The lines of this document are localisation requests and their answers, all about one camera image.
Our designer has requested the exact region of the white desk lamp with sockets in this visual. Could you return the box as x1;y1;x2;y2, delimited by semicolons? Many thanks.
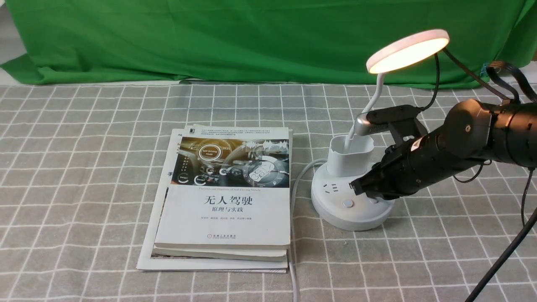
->
310;29;450;231

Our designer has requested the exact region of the self-driving book top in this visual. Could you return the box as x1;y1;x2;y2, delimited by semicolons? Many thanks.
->
154;125;291;250

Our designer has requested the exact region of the grey checked tablecloth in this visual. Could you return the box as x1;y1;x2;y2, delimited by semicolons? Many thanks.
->
0;85;529;302

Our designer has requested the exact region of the black camera cable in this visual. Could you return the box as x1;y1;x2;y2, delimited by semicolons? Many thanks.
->
420;54;441;112

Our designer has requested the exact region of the bottom white book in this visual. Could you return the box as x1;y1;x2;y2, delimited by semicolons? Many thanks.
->
136;129;288;273

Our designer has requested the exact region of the green backdrop cloth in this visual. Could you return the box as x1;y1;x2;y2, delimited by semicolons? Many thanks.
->
1;0;536;85

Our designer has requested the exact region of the white lamp power cable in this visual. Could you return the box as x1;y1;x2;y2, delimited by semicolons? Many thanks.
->
288;159;328;302

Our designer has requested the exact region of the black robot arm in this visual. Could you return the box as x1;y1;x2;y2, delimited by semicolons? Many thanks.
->
349;99;537;200

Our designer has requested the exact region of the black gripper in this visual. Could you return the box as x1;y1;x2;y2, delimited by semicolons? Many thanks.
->
350;126;462;199

